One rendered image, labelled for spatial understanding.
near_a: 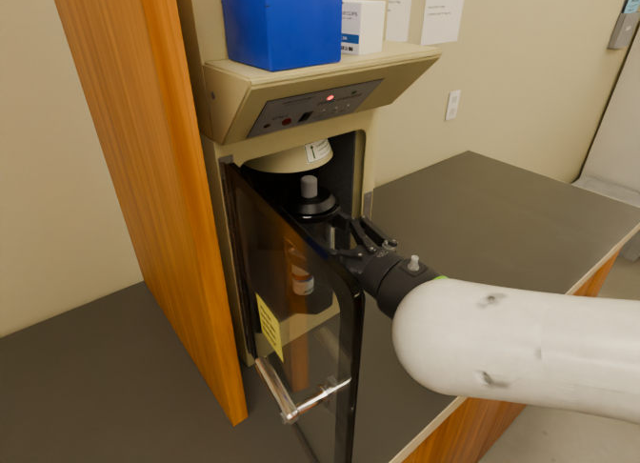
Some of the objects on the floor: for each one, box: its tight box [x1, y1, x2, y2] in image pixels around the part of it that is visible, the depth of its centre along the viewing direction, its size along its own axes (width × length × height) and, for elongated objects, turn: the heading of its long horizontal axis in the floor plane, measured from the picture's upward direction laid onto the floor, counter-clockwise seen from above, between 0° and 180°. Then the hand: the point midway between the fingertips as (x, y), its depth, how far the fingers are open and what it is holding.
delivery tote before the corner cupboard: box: [571, 175, 640, 262], centre depth 273 cm, size 61×44×33 cm
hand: (310, 223), depth 70 cm, fingers closed on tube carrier, 9 cm apart
